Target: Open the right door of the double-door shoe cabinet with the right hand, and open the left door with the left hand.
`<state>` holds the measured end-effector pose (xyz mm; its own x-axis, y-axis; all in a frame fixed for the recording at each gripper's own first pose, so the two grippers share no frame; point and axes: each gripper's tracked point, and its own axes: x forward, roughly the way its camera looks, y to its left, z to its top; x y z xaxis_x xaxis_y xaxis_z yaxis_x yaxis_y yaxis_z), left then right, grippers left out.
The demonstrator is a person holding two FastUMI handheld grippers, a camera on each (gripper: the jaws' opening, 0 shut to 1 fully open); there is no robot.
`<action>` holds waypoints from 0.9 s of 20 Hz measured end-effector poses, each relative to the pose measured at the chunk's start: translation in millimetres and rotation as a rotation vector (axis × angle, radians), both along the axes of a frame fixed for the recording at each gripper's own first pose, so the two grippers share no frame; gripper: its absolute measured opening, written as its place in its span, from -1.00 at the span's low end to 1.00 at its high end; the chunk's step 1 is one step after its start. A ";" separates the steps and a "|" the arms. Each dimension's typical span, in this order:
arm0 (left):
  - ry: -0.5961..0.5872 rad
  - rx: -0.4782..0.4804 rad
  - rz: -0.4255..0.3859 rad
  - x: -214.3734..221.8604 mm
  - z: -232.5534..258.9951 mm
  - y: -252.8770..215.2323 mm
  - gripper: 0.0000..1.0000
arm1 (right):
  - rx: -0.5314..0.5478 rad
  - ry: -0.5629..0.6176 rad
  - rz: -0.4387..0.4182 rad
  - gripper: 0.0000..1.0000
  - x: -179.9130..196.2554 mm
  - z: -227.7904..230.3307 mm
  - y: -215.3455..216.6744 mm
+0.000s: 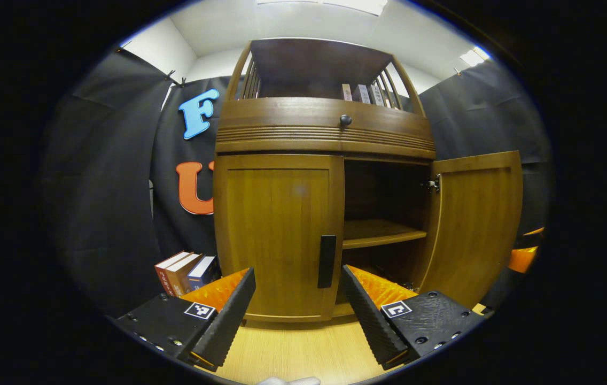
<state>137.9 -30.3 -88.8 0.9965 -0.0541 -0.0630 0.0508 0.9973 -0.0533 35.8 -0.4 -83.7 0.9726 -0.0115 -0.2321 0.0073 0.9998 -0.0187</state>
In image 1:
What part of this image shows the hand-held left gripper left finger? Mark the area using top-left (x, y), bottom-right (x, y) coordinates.
top-left (114, 267), bottom-right (257, 372)

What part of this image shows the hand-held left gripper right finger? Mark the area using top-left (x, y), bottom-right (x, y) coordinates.
top-left (342, 265), bottom-right (488, 371)

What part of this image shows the wooden shoe cabinet door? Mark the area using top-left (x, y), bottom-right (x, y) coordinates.
top-left (418, 151), bottom-right (523, 310)
top-left (214, 154), bottom-right (345, 323)

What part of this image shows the wooden double-door shoe cabinet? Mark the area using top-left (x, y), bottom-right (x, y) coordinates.
top-left (213, 37), bottom-right (438, 326)

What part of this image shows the wooden cabinet drawer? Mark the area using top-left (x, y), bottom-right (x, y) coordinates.
top-left (215, 96), bottom-right (436, 159)

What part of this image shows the blue book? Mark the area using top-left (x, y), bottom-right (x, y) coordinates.
top-left (187, 256), bottom-right (220, 290)

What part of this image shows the brown book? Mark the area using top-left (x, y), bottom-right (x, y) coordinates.
top-left (166, 253), bottom-right (203, 295)

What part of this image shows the red book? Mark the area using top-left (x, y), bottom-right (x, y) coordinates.
top-left (155, 251), bottom-right (193, 297)

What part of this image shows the black backdrop cloth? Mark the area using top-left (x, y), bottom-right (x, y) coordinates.
top-left (42, 48), bottom-right (552, 316)

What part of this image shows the small ceiling light panel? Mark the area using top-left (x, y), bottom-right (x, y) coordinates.
top-left (460, 46), bottom-right (491, 67)

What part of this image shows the large ceiling light panel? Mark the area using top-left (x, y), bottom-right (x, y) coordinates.
top-left (255, 0), bottom-right (388, 16)

